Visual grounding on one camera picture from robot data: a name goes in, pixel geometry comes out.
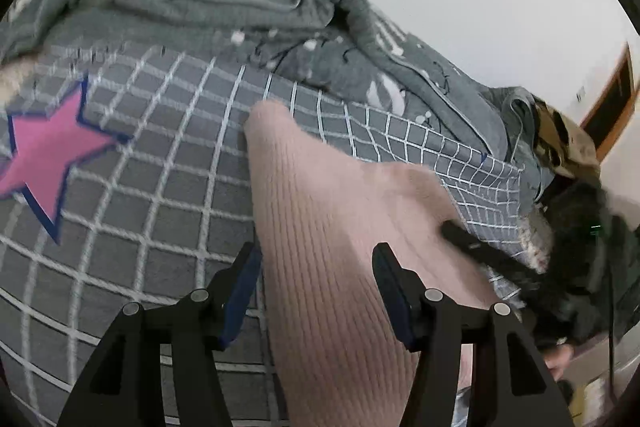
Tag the white wall switch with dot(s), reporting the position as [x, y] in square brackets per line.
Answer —
[580, 95]

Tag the pink knit sweater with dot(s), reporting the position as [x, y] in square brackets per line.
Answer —
[318, 214]

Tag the person's right hand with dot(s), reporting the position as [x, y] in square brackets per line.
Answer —
[557, 359]

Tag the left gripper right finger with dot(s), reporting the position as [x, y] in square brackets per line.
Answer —
[511, 384]

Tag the grey-green fleece blanket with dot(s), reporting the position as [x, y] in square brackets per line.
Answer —
[348, 48]

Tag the grey checked star bedcover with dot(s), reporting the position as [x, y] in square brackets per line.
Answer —
[160, 215]

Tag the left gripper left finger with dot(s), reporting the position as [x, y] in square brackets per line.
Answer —
[121, 383]

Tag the brown clothes pile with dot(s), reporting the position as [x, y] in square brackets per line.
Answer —
[563, 146]

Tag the wooden door frame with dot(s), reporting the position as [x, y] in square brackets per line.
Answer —
[610, 114]

